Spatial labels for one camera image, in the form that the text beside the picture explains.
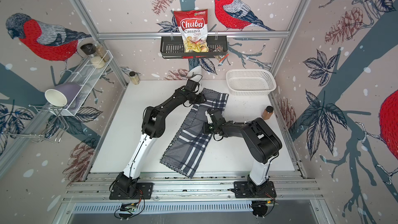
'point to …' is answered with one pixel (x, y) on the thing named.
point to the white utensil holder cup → (195, 73)
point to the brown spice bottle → (267, 112)
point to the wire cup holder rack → (39, 121)
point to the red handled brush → (221, 61)
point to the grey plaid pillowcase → (186, 150)
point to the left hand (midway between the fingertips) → (207, 97)
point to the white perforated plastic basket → (250, 82)
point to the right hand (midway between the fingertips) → (202, 127)
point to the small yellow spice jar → (134, 78)
